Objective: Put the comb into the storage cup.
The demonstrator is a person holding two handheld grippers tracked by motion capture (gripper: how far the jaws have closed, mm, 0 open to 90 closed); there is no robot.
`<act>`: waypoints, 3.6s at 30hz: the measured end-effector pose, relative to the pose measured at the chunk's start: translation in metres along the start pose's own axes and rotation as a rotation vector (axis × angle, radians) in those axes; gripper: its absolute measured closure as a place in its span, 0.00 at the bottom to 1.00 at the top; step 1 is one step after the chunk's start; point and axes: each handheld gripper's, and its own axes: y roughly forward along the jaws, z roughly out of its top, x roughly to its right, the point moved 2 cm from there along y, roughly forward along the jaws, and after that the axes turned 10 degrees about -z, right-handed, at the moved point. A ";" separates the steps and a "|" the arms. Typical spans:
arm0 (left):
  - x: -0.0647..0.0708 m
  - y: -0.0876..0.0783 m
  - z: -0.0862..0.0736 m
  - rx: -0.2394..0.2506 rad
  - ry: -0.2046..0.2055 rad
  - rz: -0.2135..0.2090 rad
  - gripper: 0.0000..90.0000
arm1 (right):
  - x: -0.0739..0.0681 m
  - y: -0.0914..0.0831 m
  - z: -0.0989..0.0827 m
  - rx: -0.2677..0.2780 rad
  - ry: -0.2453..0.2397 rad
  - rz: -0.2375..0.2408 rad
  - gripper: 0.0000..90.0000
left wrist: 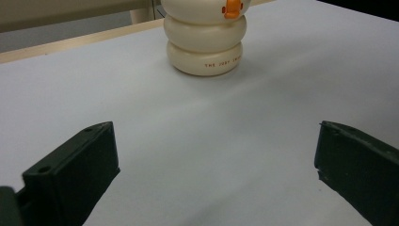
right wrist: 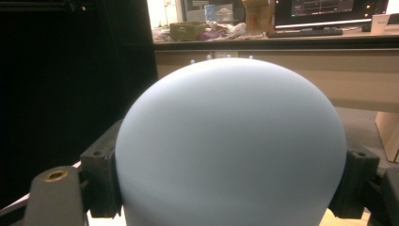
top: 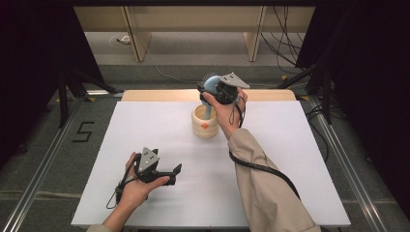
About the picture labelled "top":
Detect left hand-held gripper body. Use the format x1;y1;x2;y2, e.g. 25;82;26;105
134;147;161;184

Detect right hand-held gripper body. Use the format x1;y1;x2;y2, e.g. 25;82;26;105
212;72;250;105

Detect light blue hairbrush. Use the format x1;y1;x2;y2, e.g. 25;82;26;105
201;72;224;121

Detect cream ribbed cup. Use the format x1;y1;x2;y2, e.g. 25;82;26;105
190;103;220;139

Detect person's right hand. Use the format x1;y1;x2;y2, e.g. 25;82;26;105
202;87;249;140

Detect person's left hand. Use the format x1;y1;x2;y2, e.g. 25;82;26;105
119;152;171;211

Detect white table cover board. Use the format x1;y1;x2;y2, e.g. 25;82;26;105
71;101;352;228

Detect wooden table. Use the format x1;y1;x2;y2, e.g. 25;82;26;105
121;89;298;103

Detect light wooden desk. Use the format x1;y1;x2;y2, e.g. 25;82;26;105
73;5;316;63

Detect floor outlet with plug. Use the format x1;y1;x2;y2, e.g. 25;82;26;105
108;33;132;46

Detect black metal stand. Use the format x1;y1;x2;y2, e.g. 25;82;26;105
276;59;334;126
57;64;124;130

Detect black curtain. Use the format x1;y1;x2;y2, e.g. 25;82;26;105
0;0;106;170
295;0;410;221

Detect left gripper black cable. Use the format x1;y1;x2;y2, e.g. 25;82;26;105
105;159;139;211

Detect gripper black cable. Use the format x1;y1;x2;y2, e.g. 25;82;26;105
227;95;302;201
105;159;139;211

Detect bundle of black cables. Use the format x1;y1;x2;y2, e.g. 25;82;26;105
260;6;307;75

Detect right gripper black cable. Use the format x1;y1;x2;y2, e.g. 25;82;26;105
227;95;302;201

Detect black floor cables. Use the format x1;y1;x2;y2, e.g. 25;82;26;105
305;101;348;162

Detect aluminium floor rail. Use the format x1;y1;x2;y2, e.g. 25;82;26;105
0;96;85;232
307;96;393;232

